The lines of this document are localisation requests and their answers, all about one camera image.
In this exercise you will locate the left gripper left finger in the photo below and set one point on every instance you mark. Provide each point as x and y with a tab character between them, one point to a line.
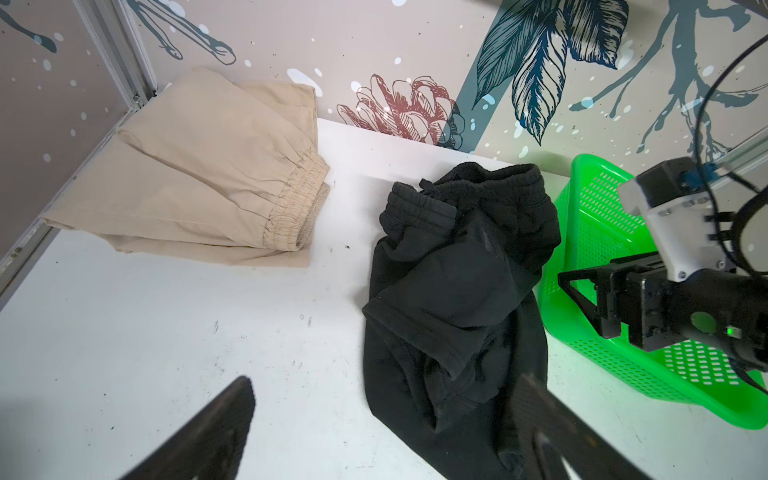
208	446

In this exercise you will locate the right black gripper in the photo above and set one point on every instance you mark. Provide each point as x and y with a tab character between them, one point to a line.
686	289

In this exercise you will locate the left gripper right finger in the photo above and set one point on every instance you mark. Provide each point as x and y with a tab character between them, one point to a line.
556	443

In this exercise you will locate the green plastic basket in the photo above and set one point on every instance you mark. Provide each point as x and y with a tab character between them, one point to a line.
595	230

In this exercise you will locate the black shorts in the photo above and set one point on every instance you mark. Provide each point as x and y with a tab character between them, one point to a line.
452	322

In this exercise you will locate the beige shorts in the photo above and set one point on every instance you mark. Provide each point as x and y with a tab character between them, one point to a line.
209	170

